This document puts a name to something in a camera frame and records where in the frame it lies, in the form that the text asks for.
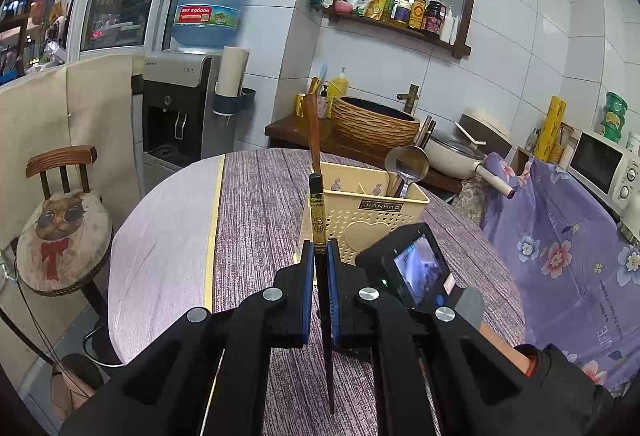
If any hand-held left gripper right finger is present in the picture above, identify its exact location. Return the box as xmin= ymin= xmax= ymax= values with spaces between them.
xmin=327 ymin=240 xmax=551 ymax=436

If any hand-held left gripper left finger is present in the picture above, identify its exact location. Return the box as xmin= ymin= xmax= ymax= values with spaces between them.
xmin=59 ymin=240 xmax=316 ymax=436

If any cream plastic utensil holder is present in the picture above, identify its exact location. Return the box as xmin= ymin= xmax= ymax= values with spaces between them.
xmin=299 ymin=161 xmax=432 ymax=267

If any black chopstick gold band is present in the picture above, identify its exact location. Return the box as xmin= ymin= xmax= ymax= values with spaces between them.
xmin=307 ymin=172 xmax=337 ymax=415

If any person's right forearm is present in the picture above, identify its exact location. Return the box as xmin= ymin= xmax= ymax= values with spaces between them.
xmin=480 ymin=323 xmax=618 ymax=436

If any beige patterned cloth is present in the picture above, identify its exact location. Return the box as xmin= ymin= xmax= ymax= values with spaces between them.
xmin=452 ymin=176 xmax=488 ymax=227

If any purple striped tablecloth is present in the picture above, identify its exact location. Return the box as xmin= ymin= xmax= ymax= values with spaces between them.
xmin=107 ymin=148 xmax=526 ymax=436

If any cream pan with lid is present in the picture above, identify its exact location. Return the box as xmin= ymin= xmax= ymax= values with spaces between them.
xmin=424 ymin=130 xmax=516 ymax=199

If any woven wash basin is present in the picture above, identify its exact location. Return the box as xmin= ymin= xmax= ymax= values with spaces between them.
xmin=332 ymin=96 xmax=422 ymax=152

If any purple floral cloth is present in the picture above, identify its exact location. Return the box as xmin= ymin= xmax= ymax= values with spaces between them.
xmin=482 ymin=151 xmax=640 ymax=397

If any white brown rice cooker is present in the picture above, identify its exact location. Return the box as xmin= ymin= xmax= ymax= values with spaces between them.
xmin=459 ymin=108 xmax=513 ymax=152

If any bronze faucet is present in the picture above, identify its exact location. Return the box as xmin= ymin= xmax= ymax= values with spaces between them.
xmin=396 ymin=84 xmax=420 ymax=117

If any yellow dish soap bottle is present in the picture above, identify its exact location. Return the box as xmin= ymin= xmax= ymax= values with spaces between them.
xmin=327 ymin=67 xmax=349 ymax=99

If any yellow wrapped roll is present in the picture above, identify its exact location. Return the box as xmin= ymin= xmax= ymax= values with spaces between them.
xmin=534 ymin=96 xmax=567 ymax=162

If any blue cup holder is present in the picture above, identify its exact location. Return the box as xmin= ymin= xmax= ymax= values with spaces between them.
xmin=212 ymin=87 xmax=257 ymax=117

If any white microwave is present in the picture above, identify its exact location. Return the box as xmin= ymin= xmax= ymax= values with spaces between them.
xmin=567 ymin=130 xmax=640 ymax=212

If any grey water dispenser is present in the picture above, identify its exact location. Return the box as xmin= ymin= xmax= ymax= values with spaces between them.
xmin=141 ymin=52 xmax=223 ymax=169

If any white paper cup stack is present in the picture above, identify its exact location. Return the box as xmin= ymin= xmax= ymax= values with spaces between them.
xmin=216 ymin=46 xmax=251 ymax=97

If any white pump bottle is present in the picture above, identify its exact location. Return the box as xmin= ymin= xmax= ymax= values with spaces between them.
xmin=440 ymin=5 xmax=458 ymax=44

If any red label soy bottle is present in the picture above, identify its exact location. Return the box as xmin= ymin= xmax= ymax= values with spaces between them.
xmin=424 ymin=0 xmax=447 ymax=36

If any pale pink bag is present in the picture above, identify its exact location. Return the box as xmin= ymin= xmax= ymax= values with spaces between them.
xmin=50 ymin=353 xmax=108 ymax=422

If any wooden chair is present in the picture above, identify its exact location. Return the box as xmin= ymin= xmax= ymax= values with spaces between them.
xmin=15 ymin=145 xmax=113 ymax=367

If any beige fabric sheet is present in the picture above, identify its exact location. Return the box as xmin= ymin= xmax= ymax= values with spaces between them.
xmin=0 ymin=53 xmax=146 ymax=247

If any blue water bottle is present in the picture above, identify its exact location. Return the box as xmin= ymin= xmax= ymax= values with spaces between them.
xmin=171 ymin=0 xmax=256 ymax=53

